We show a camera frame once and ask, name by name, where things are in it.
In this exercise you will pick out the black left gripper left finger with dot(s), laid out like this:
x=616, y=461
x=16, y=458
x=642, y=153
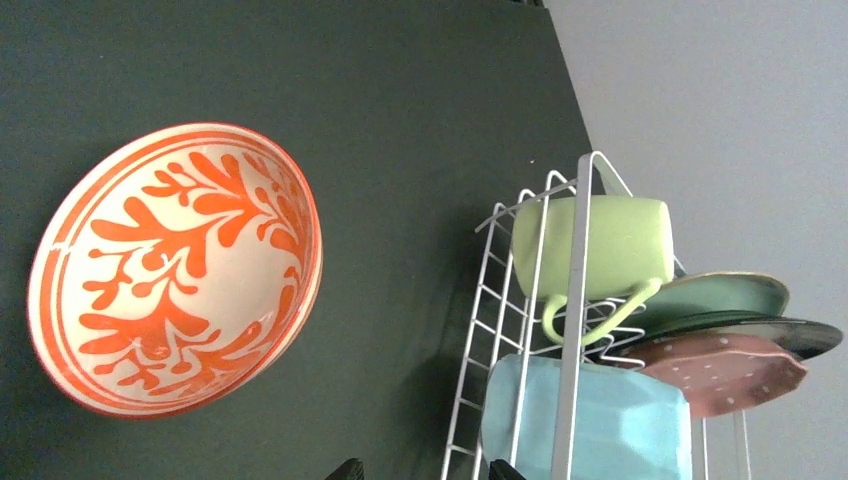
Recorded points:
x=351, y=469

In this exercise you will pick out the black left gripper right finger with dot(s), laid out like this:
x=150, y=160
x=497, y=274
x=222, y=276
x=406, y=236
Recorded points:
x=502, y=470

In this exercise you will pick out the white wire dish rack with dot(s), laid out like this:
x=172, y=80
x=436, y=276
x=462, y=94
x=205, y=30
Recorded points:
x=496, y=321

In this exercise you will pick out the blue ceramic mug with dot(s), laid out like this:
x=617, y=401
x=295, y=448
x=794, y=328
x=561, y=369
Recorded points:
x=628, y=425

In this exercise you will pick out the pink polka dot plate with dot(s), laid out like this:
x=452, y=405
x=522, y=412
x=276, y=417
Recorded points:
x=720, y=373

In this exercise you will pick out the green ceramic mug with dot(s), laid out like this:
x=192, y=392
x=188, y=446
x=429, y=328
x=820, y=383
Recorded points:
x=629, y=255

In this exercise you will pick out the white orange patterned bowl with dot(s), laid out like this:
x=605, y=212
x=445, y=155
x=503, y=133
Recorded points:
x=178, y=269

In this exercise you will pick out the mint green flower plate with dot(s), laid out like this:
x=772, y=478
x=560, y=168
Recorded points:
x=713, y=291

